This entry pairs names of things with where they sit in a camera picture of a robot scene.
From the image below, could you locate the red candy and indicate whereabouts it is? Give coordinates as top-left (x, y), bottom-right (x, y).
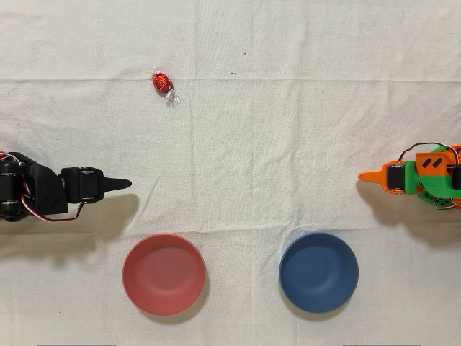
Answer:
top-left (150, 66), bottom-right (181, 108)

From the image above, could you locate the red bowl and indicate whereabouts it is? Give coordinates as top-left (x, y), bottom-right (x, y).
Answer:
top-left (122, 232), bottom-right (207, 317)

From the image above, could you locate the blue bowl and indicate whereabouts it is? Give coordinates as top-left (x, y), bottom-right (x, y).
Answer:
top-left (278, 231), bottom-right (360, 314)

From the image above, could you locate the white tablecloth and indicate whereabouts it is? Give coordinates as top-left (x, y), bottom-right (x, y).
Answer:
top-left (0, 0), bottom-right (461, 346)

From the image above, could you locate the black arm servo cable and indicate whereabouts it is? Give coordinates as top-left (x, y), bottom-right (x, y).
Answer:
top-left (0, 151), bottom-right (86, 222)

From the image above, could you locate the orange arm servo cable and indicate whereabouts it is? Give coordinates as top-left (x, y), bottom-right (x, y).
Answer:
top-left (398, 142), bottom-right (461, 210)

